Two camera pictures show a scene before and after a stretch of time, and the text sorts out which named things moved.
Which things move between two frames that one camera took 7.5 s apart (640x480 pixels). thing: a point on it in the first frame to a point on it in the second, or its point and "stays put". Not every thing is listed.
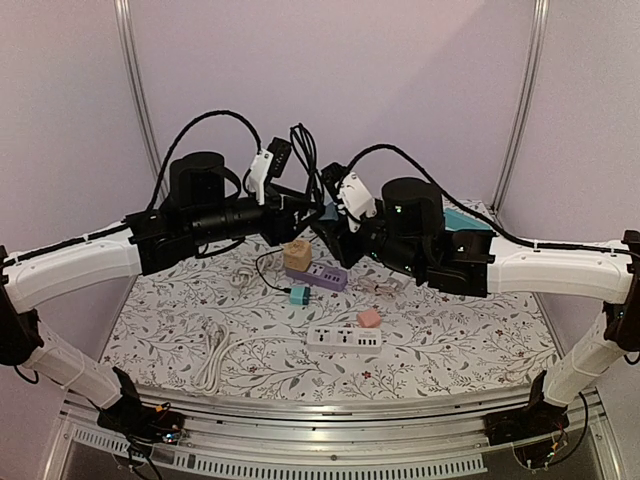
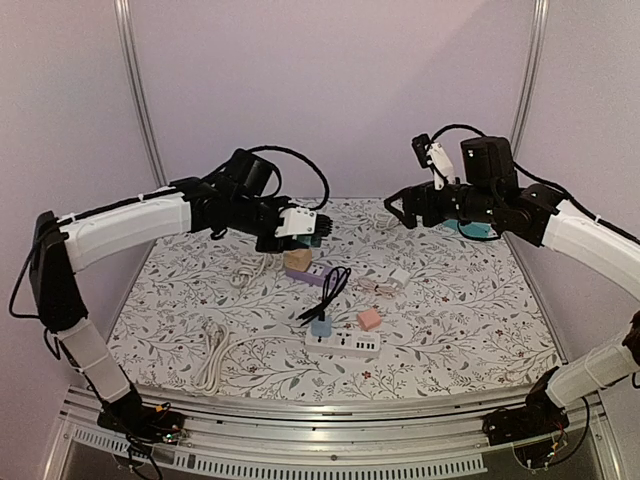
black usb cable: (314, 181) to (335, 279)
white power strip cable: (216, 340) stays put
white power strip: (344, 340) stays put
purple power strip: (321, 277) stays put
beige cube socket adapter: (298, 255) stays put
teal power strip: (456, 220) stays put
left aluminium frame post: (125, 32) stays put
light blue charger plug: (330, 213) to (322, 328)
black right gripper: (343, 245) to (417, 203)
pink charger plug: (369, 319) stays put
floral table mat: (281, 312) stays put
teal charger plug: (299, 295) to (310, 240)
